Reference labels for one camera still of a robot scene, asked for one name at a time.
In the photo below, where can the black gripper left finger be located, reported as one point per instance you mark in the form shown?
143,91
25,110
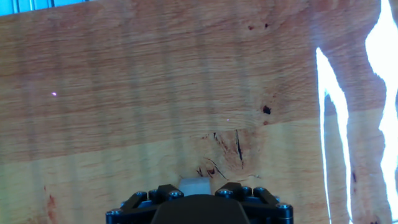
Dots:
136,205

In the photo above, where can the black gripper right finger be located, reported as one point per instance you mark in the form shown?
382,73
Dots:
264,208

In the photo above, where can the small wooden block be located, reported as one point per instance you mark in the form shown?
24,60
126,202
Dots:
195,186

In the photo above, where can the wood grain table mat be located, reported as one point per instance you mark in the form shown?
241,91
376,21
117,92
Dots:
124,93

